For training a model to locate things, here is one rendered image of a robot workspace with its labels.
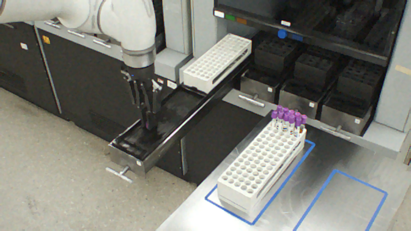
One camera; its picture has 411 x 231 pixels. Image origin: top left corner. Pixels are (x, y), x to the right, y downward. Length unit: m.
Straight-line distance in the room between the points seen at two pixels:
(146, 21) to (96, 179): 1.37
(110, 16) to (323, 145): 0.68
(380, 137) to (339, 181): 0.34
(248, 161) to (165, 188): 1.15
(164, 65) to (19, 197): 1.06
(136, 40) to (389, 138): 0.85
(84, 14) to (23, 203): 1.39
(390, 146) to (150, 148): 0.74
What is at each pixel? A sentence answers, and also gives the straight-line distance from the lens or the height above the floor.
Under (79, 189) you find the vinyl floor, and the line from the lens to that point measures 2.37.
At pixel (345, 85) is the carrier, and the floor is 0.85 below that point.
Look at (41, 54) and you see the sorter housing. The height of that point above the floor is 0.50.
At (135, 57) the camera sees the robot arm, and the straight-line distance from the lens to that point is 1.20.
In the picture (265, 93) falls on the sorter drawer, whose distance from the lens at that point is 1.58.
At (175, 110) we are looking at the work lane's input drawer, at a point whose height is 0.80.
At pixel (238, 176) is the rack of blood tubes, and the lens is 1.14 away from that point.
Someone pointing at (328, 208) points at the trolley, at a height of 0.82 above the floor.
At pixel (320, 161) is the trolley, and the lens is 1.29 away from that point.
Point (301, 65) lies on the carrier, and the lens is 1.55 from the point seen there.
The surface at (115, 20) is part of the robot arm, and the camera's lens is 1.16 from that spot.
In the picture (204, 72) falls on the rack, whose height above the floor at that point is 0.86.
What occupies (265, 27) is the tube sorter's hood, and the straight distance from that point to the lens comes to 1.53.
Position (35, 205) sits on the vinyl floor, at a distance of 2.37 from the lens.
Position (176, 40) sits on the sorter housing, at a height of 0.79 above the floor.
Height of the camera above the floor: 1.73
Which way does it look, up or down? 40 degrees down
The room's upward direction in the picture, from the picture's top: 2 degrees counter-clockwise
